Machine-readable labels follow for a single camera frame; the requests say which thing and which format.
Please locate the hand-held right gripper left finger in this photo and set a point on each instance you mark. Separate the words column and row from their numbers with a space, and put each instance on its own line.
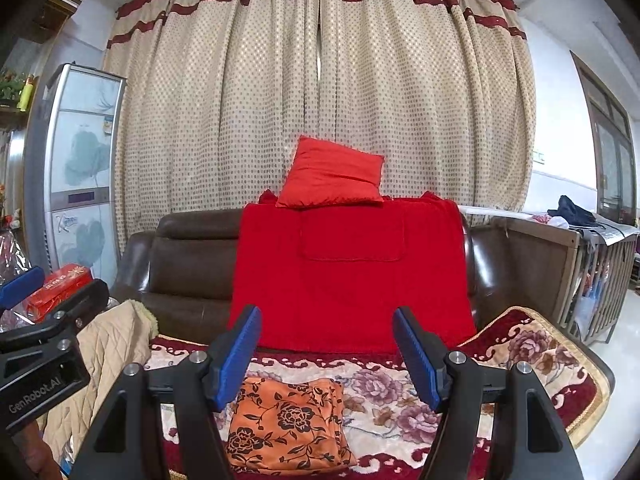
column 240, row 360

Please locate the silver foil wrap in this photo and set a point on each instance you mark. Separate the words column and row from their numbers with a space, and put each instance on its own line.
column 15, row 255

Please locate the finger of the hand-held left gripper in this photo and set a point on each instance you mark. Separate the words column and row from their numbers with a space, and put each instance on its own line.
column 85, row 305
column 22, row 285

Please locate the white wall socket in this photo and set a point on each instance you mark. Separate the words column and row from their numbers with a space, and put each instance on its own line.
column 538, row 156

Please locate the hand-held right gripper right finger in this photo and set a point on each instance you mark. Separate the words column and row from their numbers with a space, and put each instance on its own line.
column 417, row 360

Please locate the beige quilted jacket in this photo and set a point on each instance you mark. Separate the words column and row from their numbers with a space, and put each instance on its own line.
column 110, row 355

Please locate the red pillow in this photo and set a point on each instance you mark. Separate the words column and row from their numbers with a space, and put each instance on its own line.
column 330, row 175

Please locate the floral plush blanket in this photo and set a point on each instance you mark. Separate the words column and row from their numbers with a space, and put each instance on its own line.
column 380, row 400

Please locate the person's left forearm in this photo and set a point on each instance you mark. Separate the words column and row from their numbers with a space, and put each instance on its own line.
column 42, row 455

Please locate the yellow bottle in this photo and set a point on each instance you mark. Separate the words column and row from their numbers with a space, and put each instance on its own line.
column 26, row 94

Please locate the red sofa cover cloth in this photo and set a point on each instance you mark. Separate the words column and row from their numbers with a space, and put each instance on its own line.
column 350, row 285

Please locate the wooden crib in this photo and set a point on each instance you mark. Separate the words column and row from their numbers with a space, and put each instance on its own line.
column 545, row 260

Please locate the dark bag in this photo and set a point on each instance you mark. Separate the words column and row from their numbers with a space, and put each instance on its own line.
column 575, row 210

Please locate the red box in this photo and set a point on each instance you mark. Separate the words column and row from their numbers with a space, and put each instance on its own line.
column 57, row 290

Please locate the wooden framed window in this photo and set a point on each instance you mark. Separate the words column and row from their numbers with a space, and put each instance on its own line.
column 610, row 160

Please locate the wooden wall shelf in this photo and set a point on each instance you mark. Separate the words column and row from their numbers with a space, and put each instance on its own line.
column 55, row 15

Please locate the beige dotted curtain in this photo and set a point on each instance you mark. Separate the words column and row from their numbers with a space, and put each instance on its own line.
column 225, row 110

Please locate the brown leather sofa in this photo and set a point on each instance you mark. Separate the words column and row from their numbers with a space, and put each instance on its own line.
column 190, row 270

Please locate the orange floral garment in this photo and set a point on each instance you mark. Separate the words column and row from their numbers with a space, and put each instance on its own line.
column 290, row 425

